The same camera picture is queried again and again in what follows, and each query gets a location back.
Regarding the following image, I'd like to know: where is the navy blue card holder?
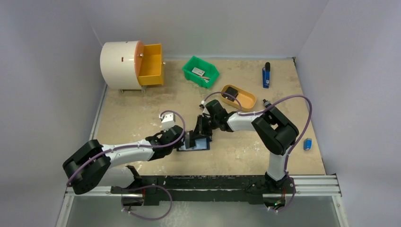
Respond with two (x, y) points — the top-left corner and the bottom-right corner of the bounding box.
(176, 131), (211, 152)

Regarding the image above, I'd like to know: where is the black credit card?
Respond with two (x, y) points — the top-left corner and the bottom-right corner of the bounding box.
(222, 86), (238, 102)

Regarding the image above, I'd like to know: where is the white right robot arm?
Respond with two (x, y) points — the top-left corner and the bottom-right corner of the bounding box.
(185, 100), (299, 192)

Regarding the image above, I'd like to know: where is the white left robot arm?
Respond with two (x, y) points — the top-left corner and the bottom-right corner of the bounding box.
(62, 125), (185, 194)

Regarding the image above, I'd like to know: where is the tan oval tray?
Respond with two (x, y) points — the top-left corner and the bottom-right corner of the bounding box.
(220, 85), (257, 112)

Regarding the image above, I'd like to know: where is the green plastic bin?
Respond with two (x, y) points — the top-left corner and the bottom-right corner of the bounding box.
(182, 56), (220, 89)

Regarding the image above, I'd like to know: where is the small black marker cap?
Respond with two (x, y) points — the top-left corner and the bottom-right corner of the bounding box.
(263, 99), (271, 108)

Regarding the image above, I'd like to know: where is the small box in bin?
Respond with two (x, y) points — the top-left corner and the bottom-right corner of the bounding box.
(191, 67), (205, 77)

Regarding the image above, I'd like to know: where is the blue stapler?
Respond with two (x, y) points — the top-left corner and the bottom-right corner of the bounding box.
(262, 62), (270, 88)

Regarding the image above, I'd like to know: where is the yellow open drawer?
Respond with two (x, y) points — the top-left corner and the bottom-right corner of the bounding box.
(138, 44), (165, 86)

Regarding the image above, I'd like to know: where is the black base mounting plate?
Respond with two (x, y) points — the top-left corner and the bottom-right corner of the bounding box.
(111, 175), (296, 208)

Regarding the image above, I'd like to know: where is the small blue object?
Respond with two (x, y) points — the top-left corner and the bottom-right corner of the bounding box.
(303, 138), (312, 151)

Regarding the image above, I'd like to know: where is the white cylindrical drawer cabinet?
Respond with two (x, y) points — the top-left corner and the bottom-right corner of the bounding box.
(100, 41), (144, 90)

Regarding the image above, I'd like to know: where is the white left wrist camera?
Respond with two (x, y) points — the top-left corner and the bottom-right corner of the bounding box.
(159, 113), (175, 131)

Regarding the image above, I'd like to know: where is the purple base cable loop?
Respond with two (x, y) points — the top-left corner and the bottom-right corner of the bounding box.
(120, 183), (175, 221)

